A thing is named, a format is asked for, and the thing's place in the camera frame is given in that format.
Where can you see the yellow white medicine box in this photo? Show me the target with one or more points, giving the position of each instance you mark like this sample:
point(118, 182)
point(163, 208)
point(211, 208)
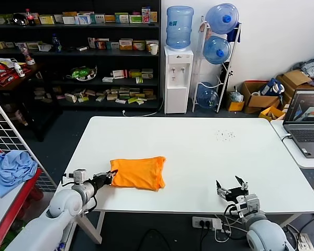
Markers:
point(110, 18)

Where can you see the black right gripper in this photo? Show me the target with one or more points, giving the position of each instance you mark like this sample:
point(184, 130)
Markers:
point(236, 194)

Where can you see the white plastic bottle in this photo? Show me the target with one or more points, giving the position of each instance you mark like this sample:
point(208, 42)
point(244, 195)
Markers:
point(20, 70)

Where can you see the white water dispenser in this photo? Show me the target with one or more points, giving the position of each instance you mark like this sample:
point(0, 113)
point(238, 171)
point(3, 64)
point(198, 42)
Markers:
point(175, 91)

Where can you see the green snack bag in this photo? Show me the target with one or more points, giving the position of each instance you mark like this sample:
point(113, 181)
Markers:
point(81, 73)

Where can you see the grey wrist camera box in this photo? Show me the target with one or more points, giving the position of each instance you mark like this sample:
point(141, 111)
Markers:
point(80, 177)
point(252, 204)

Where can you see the red framed shelf cart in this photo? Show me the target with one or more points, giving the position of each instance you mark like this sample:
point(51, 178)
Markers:
point(35, 180)

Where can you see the small green yellow box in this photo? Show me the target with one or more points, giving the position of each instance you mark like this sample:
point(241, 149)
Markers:
point(139, 80)

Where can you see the yellow green medicine box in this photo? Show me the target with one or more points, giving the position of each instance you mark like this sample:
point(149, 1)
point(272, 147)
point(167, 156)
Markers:
point(135, 73)

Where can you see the orange yellow medicine box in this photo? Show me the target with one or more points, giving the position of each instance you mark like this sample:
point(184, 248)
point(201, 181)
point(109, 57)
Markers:
point(126, 45)

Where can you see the flat white medicine box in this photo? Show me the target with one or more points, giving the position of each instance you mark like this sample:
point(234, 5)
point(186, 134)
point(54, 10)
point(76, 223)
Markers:
point(108, 79)

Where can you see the orange t-shirt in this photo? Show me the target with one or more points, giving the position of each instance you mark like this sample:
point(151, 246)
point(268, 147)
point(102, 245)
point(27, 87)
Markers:
point(138, 172)

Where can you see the grey laptop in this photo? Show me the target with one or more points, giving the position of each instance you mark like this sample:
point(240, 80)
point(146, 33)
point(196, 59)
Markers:
point(303, 136)

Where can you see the black shelving unit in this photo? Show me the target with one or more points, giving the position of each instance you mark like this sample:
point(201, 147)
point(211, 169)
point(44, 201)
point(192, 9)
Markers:
point(107, 61)

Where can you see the white jug rack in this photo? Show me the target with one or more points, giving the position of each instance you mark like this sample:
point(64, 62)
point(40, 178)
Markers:
point(202, 21)

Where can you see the white green medicine box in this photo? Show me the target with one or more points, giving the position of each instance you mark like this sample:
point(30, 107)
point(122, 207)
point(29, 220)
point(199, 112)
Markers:
point(71, 98)
point(135, 19)
point(100, 19)
point(147, 73)

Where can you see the cream orange medicine box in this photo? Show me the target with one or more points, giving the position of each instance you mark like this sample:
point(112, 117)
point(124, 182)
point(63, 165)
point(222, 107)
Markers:
point(147, 45)

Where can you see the cola bottle red cap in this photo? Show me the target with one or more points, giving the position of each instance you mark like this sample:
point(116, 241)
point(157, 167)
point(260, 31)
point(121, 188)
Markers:
point(31, 19)

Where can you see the open brown cardboard box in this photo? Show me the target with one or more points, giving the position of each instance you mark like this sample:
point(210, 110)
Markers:
point(264, 100)

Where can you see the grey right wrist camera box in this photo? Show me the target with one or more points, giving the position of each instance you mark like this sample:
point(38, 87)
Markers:
point(252, 204)

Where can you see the small white side table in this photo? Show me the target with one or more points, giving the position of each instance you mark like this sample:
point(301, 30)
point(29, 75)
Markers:
point(311, 162)

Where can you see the white power strip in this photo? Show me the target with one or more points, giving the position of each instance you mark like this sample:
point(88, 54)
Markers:
point(199, 222)
point(307, 241)

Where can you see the light blue crumpled cloth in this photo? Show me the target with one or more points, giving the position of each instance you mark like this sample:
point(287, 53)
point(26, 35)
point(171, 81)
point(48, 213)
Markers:
point(13, 170)

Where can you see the blue water jug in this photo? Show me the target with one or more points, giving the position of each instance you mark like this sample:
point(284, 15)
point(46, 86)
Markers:
point(206, 96)
point(214, 51)
point(180, 28)
point(219, 18)

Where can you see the white teal medicine box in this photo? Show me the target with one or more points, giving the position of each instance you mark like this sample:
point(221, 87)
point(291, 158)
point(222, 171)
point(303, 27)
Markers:
point(115, 45)
point(122, 18)

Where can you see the blue printed bag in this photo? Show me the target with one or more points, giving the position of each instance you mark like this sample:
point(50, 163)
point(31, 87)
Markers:
point(270, 87)

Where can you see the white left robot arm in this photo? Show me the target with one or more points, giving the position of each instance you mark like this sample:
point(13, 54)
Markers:
point(65, 201)

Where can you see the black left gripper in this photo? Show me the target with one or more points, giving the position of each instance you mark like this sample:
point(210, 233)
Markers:
point(100, 180)

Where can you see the dark brown table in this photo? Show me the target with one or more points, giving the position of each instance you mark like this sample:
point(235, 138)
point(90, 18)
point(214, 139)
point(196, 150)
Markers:
point(34, 72)

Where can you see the white orange medicine box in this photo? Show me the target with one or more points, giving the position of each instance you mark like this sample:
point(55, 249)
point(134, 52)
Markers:
point(139, 45)

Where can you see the dark blue cloth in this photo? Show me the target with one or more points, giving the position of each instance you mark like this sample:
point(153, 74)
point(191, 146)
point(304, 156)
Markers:
point(235, 34)

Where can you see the flat cream medicine box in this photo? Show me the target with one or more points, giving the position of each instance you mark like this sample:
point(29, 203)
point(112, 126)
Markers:
point(121, 101)

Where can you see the white work table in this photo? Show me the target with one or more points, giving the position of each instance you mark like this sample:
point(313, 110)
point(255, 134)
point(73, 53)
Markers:
point(277, 157)

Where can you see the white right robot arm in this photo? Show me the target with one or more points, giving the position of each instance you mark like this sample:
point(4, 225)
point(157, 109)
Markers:
point(267, 232)

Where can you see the blue white medicine box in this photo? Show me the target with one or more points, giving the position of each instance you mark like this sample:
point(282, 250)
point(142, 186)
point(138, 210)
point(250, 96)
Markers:
point(84, 19)

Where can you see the pink drink bottle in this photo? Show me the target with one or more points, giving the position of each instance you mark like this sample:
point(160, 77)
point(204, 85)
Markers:
point(27, 53)

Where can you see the clear plastic bag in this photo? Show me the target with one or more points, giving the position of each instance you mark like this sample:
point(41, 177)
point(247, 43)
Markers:
point(236, 96)

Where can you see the tall brown cardboard box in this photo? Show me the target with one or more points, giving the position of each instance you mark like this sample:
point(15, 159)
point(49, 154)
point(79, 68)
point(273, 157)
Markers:
point(295, 78)

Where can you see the red white medicine box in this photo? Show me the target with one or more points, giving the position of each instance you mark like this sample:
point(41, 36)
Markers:
point(101, 45)

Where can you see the pink blue tall box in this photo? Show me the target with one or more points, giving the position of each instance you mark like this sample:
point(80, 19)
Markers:
point(146, 15)

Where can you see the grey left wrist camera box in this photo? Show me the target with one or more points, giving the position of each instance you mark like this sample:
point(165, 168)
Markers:
point(80, 177)

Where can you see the white paper cup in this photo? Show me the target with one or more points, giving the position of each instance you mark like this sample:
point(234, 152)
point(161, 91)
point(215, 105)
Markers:
point(154, 49)

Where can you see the blue drink bottle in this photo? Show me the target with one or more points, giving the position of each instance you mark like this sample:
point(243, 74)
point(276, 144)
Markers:
point(56, 43)

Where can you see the lime green medicine box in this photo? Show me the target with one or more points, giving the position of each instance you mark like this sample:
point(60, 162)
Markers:
point(136, 100)

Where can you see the open yellow box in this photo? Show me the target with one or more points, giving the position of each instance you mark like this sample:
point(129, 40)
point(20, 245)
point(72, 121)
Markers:
point(264, 113)

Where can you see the white red striped box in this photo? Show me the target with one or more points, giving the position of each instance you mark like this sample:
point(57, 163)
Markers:
point(120, 74)

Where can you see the white tape roll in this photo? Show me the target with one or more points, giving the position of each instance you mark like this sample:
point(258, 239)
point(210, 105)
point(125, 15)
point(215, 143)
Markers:
point(256, 93)

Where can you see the white red tall box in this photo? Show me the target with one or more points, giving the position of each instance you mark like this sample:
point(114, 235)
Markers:
point(91, 43)

